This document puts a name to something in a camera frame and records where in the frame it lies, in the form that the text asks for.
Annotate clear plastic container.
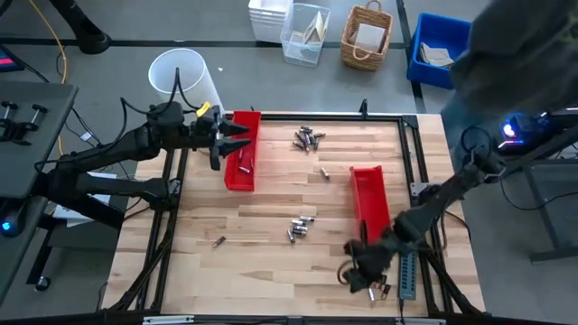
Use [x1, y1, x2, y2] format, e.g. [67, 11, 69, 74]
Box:
[279, 2, 332, 69]

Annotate black stand leg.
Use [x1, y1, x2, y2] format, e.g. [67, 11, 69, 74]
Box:
[47, 0, 113, 56]

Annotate person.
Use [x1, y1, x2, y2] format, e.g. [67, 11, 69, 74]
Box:
[440, 0, 578, 175]

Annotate blue plastic bin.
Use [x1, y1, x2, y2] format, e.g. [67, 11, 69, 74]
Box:
[406, 12, 473, 90]

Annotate black round device with light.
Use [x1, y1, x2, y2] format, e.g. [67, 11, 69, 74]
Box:
[0, 200, 29, 239]

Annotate white translucent bucket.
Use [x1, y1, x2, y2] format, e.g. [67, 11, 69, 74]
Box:
[147, 47, 226, 119]

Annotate white stacked containers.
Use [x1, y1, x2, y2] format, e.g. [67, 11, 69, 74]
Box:
[247, 0, 294, 44]

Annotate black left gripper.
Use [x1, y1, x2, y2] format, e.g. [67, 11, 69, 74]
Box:
[193, 106, 253, 171]

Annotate beige square pad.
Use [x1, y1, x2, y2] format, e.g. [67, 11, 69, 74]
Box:
[350, 22, 388, 54]

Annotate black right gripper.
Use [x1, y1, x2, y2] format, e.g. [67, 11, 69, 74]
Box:
[342, 224, 408, 293]

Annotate white paper booklet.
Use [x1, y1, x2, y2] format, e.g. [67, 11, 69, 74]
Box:
[52, 171, 117, 227]

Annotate black computer case with lights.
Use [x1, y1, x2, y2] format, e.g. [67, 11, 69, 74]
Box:
[496, 107, 578, 157]

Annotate small monitor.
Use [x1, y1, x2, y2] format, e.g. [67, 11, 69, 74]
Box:
[0, 42, 26, 74]

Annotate wicker basket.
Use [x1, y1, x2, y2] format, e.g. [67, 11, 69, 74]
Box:
[340, 0, 395, 72]

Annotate cardboard pieces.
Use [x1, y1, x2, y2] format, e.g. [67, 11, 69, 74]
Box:
[291, 11, 329, 46]

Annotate grey metal stand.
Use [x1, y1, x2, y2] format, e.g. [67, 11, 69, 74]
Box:
[499, 125, 578, 264]

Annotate red plastic bin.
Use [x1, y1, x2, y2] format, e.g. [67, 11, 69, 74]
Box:
[223, 110, 263, 192]
[349, 164, 392, 247]

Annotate black clamp fixture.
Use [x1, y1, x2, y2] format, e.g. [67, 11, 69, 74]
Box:
[0, 100, 50, 146]

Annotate grey folded cloth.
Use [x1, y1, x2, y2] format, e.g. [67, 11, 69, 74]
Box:
[417, 42, 455, 69]

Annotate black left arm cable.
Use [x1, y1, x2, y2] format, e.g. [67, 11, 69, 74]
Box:
[119, 67, 203, 118]

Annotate dark grey desk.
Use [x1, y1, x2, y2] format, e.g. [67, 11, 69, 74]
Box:
[0, 80, 126, 309]

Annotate yellow cable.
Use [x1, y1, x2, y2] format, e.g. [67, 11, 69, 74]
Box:
[27, 0, 69, 157]

